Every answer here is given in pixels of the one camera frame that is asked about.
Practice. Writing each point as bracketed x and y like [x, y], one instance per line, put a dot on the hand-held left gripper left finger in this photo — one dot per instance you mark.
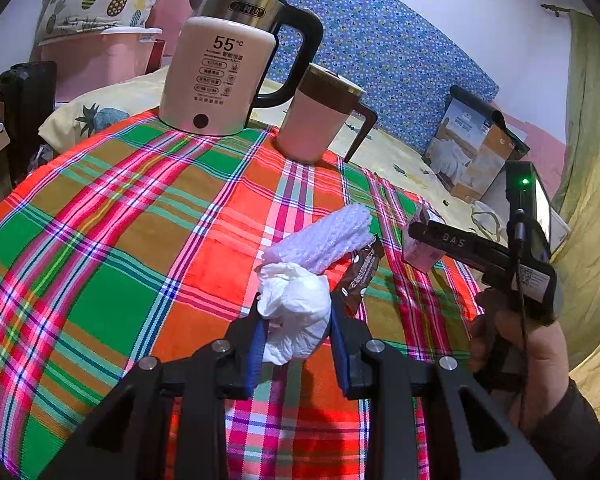
[257, 360]

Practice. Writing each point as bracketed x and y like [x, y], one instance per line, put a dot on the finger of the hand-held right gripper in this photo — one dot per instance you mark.
[425, 234]

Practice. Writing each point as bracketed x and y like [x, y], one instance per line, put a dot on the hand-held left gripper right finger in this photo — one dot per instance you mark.
[340, 355]

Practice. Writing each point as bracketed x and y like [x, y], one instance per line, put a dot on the pink small carton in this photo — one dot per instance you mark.
[422, 260]

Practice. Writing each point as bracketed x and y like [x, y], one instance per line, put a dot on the white tissue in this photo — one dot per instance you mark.
[295, 300]

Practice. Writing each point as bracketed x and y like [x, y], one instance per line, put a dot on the person's right forearm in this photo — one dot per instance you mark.
[570, 435]

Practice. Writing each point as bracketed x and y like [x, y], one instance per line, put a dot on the person's right hand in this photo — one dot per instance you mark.
[540, 360]

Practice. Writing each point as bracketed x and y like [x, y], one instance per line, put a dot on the white board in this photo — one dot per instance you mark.
[559, 232]

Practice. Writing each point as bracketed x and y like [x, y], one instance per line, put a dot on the brown snack wrapper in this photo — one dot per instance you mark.
[360, 270]

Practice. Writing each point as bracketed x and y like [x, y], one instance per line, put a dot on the yellow curtain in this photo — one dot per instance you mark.
[590, 210]

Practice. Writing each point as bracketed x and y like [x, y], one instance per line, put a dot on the printed cardboard box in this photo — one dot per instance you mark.
[460, 155]

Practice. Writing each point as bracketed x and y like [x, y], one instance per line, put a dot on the white foam net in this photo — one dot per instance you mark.
[325, 235]

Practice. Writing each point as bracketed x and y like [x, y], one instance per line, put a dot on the dark cloth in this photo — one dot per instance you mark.
[490, 110]

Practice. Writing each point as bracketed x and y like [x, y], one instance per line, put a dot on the plaid tablecloth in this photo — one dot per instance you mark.
[105, 260]

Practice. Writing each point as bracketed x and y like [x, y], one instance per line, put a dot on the blue floral headboard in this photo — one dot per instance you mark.
[380, 50]

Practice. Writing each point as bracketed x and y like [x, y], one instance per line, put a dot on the curtain rod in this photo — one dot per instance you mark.
[560, 8]

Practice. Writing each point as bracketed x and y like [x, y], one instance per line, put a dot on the beige electric kettle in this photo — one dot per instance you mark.
[215, 75]

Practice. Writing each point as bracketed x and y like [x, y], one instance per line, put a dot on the pink plastic tub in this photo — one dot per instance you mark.
[95, 65]

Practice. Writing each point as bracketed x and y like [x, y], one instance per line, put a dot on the pineapple print pillow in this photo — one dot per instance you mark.
[110, 0]

